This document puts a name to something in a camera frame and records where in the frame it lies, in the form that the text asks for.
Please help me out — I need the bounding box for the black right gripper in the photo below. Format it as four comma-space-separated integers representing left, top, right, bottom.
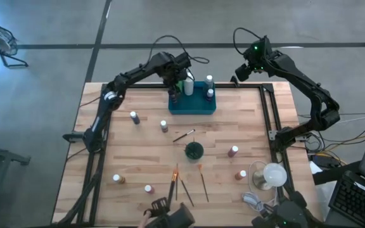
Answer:
235, 37, 274, 82

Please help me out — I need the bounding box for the black camera cable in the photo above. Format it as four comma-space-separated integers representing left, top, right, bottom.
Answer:
150, 34, 210, 69
233, 27, 267, 56

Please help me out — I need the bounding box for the magenta red paint bottle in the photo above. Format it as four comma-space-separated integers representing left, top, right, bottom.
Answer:
227, 145, 240, 158

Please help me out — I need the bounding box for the yellow cable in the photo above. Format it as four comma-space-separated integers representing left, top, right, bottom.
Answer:
315, 132, 365, 159

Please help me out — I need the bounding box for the black side stand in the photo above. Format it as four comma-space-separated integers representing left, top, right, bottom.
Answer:
0, 136, 32, 228

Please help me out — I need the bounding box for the white lamp cable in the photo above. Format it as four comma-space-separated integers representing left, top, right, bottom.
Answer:
241, 160, 280, 219

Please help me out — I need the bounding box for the ochre brown paint bottle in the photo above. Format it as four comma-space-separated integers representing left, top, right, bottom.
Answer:
112, 173, 127, 185

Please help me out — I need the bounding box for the white paper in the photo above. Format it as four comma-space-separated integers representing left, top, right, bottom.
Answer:
309, 160, 322, 179

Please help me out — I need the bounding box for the black power brick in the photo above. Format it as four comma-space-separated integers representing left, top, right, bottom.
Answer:
314, 153, 338, 168

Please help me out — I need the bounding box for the black keyboard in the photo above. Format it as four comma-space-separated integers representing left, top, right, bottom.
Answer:
328, 170, 365, 228

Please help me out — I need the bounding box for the black desk bar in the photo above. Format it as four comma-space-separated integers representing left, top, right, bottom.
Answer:
312, 160, 362, 186

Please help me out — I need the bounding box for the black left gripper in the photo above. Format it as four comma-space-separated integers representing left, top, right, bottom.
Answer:
162, 52, 185, 103

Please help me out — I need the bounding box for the thin short black paintbrush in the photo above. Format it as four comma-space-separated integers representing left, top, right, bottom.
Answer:
174, 163, 179, 201

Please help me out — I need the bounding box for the black left camera cable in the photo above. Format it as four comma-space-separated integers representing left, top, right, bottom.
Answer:
150, 34, 210, 69

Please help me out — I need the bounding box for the teal plastic cup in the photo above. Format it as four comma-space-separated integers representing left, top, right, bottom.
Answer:
184, 141, 205, 161

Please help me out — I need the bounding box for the black right camera cable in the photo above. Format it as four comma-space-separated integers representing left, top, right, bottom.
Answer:
233, 27, 267, 56

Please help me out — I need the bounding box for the person's hand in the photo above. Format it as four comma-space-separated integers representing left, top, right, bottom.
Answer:
138, 210, 153, 228

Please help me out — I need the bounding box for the black aluminium table frame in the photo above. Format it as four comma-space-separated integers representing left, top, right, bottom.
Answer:
51, 75, 316, 228

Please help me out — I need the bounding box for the small black paintbrush silver ferrule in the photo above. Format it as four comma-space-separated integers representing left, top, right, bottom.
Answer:
172, 128, 196, 143

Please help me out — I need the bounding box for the dark blue paint bottle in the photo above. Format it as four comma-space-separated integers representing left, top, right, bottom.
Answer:
129, 110, 141, 125

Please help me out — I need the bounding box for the thick black paintbrush gold ferrule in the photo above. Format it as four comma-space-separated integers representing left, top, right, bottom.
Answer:
165, 167, 179, 206

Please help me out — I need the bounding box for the white globe table lamp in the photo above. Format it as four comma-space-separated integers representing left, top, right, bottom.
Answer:
252, 162, 288, 191

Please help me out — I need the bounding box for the large white plastic bottle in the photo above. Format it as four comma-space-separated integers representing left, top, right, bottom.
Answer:
183, 70, 196, 96

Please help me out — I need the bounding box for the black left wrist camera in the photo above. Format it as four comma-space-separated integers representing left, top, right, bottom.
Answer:
176, 51, 193, 70

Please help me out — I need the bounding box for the blue plastic tray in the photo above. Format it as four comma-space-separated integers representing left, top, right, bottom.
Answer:
168, 80, 217, 115

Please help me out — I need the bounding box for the pink paint bottle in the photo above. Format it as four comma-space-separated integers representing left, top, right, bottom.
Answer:
169, 87, 179, 105

